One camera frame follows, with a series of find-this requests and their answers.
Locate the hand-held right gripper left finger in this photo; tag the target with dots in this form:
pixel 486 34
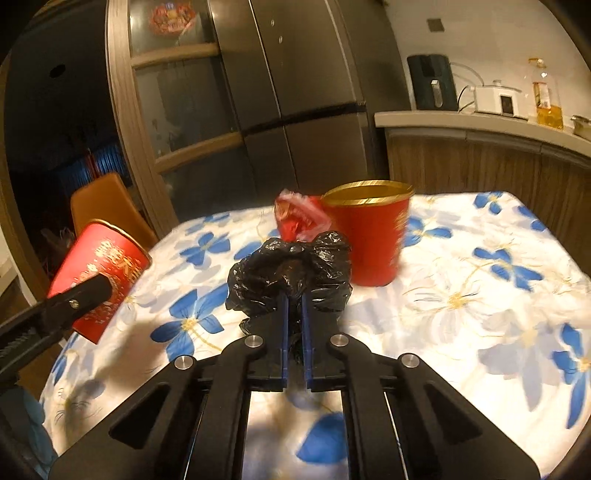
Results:
pixel 284 332

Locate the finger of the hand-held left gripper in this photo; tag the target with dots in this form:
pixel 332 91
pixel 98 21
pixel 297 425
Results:
pixel 76 302

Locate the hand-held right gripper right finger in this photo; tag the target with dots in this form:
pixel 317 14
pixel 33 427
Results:
pixel 308 332

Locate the red paper cup gold rim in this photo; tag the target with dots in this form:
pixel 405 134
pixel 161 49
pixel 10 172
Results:
pixel 369 240
pixel 111 263

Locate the large black plastic bag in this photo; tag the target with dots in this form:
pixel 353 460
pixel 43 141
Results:
pixel 277 272

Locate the teal cloth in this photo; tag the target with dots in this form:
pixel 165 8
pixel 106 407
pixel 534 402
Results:
pixel 23 429

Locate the orange chair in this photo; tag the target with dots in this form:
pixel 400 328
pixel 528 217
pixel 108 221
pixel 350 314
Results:
pixel 106 203

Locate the crumpled red wrapper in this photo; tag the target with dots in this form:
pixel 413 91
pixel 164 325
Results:
pixel 295 221

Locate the blue striped curtain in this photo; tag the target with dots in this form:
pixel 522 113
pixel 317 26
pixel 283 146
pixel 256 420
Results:
pixel 99 166

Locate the blue floral tablecloth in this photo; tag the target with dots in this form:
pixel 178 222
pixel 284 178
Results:
pixel 461 258

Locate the wooden door with glass panes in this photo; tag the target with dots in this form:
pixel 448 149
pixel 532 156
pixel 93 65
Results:
pixel 121 92

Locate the wooden kitchen cabinet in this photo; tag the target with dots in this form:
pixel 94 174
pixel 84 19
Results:
pixel 461 166

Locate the white kitchen counter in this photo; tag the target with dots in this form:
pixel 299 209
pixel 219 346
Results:
pixel 461 122

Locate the dark grey refrigerator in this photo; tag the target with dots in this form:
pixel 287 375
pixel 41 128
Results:
pixel 300 69

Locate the black air fryer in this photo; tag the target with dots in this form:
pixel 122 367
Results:
pixel 431 83

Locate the white rice cooker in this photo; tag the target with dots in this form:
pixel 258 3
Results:
pixel 498 101

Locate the red paper door decoration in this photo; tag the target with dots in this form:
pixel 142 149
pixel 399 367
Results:
pixel 171 17

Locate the cooking oil bottle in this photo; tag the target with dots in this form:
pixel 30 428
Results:
pixel 547 113

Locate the steel pot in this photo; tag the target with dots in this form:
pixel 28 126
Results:
pixel 582 125

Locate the dark wall switch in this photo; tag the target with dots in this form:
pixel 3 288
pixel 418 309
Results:
pixel 435 25

